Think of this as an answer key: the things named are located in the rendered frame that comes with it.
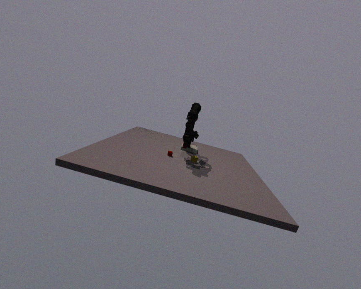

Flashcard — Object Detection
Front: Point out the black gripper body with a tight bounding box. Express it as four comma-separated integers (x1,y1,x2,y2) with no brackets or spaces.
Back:
183,128,193,140

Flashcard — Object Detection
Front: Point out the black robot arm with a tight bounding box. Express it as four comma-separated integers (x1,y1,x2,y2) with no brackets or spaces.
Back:
185,103,201,148

